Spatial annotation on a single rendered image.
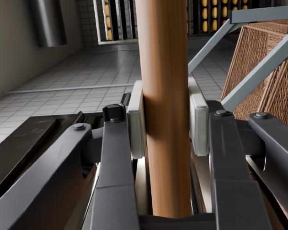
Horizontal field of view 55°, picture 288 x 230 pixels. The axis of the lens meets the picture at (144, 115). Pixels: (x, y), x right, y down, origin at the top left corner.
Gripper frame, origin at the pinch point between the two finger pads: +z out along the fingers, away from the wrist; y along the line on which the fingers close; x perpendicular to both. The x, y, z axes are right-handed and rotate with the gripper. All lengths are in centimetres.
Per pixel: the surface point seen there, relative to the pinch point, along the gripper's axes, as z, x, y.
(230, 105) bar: 35.9, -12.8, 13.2
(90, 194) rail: 49, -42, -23
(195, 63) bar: 84, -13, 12
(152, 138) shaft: -0.8, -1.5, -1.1
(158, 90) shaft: -1.2, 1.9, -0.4
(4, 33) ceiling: 241, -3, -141
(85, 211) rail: 41, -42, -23
